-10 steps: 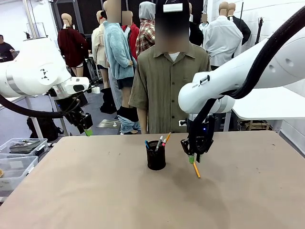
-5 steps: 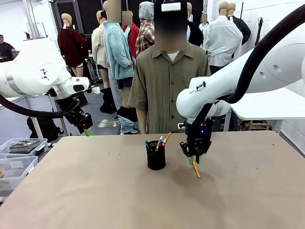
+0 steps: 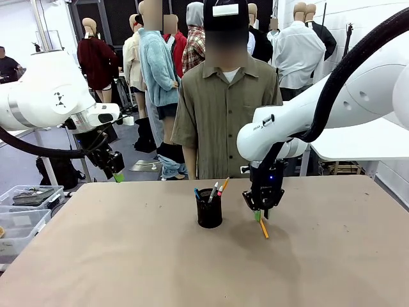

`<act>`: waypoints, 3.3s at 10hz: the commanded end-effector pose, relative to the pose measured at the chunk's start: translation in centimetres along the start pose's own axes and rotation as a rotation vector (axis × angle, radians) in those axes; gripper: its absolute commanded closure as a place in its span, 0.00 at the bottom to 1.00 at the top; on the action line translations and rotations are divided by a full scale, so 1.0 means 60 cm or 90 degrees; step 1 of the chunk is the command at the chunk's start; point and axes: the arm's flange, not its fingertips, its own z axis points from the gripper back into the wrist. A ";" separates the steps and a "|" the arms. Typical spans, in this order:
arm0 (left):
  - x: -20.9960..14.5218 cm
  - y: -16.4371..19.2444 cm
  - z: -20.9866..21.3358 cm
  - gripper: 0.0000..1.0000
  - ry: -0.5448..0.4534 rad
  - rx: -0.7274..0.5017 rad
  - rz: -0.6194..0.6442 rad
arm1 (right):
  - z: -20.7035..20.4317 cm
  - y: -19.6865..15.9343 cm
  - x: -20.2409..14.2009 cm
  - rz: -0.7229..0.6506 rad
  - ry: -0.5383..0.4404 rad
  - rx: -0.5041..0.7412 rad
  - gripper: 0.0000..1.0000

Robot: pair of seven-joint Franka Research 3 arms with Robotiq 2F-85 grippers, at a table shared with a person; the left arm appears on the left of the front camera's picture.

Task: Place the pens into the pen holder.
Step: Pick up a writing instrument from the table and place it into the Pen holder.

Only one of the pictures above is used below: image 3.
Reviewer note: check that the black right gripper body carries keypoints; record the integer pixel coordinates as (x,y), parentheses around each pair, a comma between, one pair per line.
(265,188)

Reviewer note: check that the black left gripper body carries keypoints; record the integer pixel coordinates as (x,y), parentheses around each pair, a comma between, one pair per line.
(108,161)

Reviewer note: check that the green-tipped right gripper finger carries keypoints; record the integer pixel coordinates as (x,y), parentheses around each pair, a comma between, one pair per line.
(257,215)
(266,214)

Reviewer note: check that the long yellow pencil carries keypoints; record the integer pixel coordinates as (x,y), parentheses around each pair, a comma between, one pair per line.
(264,231)

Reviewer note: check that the yellow pencil with orange tip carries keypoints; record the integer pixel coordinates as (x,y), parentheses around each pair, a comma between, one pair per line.
(225,184)

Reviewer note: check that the pink-tipped grey pen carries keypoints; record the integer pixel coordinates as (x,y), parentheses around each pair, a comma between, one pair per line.
(220,191)

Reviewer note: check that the silver pen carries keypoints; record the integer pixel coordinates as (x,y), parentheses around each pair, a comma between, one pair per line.
(213,192)

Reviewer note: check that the blue pen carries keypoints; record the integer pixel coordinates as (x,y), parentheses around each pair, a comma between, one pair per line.
(197,193)

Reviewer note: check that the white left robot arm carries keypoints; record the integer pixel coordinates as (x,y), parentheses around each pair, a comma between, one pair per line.
(38,96)

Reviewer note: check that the person's right forearm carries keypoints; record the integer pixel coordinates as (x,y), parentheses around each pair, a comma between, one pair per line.
(190,160)

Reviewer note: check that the black mesh pen holder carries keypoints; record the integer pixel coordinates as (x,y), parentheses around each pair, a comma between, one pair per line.
(209,211)

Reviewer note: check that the black backpack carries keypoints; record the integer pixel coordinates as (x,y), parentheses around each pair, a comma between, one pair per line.
(60,174)

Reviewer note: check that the jeans pile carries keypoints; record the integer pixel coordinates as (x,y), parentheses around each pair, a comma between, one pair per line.
(172,160)

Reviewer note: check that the plastic bin with dark contents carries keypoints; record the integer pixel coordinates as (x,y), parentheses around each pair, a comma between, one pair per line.
(32,196)

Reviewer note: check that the person in olive shirt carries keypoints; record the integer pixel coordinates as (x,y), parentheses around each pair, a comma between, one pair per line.
(223,112)

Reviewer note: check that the mannequin in maroon shirt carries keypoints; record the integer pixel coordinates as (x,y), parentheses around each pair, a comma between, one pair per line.
(96,64)

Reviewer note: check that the mannequin in cream jacket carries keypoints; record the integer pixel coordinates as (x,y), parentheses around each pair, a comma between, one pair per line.
(132,64)

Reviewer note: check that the mannequin in blue fleece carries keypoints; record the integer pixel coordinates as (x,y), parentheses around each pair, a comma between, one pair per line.
(158,73)

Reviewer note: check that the white side table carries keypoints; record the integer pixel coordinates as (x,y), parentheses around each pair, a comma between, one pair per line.
(361,140)

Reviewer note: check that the clear plastic bin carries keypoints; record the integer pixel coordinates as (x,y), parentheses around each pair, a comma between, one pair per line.
(19,230)

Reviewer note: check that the mannequin in red jacket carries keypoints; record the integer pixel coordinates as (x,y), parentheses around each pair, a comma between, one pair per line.
(179,48)

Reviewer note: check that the person in black shirt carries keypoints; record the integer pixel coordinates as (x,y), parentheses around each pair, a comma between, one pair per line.
(8,67)

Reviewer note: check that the mannequin in plaid shirt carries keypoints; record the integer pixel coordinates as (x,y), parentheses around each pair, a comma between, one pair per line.
(193,48)

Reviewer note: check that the mannequin in black jacket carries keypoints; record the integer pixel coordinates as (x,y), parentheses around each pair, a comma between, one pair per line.
(262,44)

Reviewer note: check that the mannequin in light blue shirt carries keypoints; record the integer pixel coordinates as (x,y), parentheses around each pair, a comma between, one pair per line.
(251,43)

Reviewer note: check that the mannequin in black coat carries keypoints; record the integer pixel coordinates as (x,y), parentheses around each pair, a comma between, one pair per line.
(329,40)

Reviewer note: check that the black tripod stand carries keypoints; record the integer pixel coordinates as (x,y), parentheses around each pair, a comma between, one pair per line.
(349,41)

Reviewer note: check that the metal mannequin base plate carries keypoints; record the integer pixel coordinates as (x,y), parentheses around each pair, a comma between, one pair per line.
(143,166)

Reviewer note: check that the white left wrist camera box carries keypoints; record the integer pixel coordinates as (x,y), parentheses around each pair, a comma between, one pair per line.
(128,120)

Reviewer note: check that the grey metal frame pole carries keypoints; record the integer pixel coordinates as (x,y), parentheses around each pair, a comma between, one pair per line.
(43,25)

